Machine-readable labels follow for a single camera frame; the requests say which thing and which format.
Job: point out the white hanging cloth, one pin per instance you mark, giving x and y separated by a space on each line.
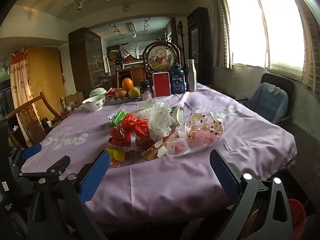
128 48

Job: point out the brick pattern curtain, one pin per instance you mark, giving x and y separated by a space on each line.
221 22

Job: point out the black chair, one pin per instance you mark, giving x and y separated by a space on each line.
287 85

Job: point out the blue chair cushion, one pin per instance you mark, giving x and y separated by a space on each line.
268 102

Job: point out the white paper cup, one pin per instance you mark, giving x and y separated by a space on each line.
178 115

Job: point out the yellow plastic object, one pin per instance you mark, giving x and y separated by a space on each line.
117 155

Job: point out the window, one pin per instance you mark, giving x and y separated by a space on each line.
250 30

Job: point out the carved wooden cabinet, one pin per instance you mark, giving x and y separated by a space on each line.
136 74

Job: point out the red apple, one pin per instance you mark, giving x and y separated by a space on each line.
120 93

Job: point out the blue supplement bottle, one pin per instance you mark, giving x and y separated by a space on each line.
178 80

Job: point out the dark tall cabinet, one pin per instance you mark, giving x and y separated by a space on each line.
200 40

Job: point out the clear plastic cup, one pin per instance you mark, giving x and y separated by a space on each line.
177 150

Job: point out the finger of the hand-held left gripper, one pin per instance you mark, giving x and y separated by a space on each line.
31 151
57 163

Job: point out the yellow apple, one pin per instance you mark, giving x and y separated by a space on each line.
134 92

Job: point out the tall wooden display cabinet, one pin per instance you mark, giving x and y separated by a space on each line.
86 62

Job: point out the clear floral plastic wrapper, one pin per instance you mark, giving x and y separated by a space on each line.
202 130

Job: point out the cardboard box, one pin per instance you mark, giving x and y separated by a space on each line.
75 98

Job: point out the wooden chair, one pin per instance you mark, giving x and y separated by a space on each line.
27 115

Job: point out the white floral bowl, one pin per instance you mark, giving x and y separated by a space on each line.
93 103

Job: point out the wooden door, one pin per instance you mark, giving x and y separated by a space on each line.
47 75

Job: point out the orange floral curtain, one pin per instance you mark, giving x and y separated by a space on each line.
21 82

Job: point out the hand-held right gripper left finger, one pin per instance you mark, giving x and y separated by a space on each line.
96 175

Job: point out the white lidded bowl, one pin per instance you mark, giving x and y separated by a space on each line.
97 91

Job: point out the red upright box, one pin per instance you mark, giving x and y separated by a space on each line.
161 84

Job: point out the white paper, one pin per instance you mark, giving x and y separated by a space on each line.
158 122

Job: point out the spray can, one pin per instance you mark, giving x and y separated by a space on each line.
63 103

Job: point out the red plastic mesh basket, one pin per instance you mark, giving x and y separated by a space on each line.
296 212

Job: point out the wooden spoon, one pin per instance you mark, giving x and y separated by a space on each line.
150 153

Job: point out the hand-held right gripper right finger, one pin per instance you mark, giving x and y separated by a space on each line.
225 177

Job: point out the red net bag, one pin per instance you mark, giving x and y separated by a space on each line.
136 127

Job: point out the fruit plate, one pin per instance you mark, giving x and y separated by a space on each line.
132 98

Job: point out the red package with checkered ribbon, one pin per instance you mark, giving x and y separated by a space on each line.
120 146

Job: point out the stainless steel bottle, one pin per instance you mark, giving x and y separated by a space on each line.
191 76

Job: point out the decorative plate in wooden stand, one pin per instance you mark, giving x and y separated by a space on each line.
161 58

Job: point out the dark supplement bottle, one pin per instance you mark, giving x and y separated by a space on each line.
145 89

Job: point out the orange fruit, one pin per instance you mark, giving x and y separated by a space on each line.
127 83

